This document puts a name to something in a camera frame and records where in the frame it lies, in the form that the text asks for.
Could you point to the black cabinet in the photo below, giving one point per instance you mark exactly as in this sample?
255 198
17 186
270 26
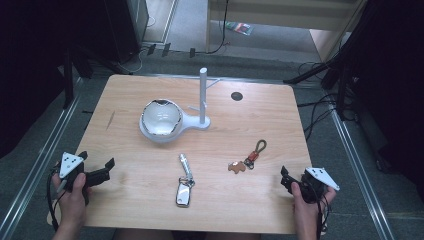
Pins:
125 26

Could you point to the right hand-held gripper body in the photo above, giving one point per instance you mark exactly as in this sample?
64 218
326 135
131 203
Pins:
316 186

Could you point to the person's left hand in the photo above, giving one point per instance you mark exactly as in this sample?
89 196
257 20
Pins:
71 206

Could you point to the black round table grommet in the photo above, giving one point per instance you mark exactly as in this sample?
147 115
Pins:
236 96

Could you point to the light wooden shelf unit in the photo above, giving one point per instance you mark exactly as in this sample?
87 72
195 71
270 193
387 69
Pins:
283 11

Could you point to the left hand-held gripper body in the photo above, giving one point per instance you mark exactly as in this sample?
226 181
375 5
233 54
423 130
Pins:
70 163

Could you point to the colourful packet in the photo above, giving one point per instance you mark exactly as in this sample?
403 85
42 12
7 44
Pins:
240 28

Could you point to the metal floor rail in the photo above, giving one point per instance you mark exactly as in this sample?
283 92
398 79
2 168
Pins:
40 156
360 166

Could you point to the white bowl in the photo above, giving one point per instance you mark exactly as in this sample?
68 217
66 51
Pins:
161 118

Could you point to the black stand leg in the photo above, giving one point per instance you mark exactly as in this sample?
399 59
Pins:
310 73

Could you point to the white key rack stand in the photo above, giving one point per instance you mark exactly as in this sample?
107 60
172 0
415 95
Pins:
202 100

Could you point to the person's right hand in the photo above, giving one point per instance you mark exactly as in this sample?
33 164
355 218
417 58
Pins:
305 213

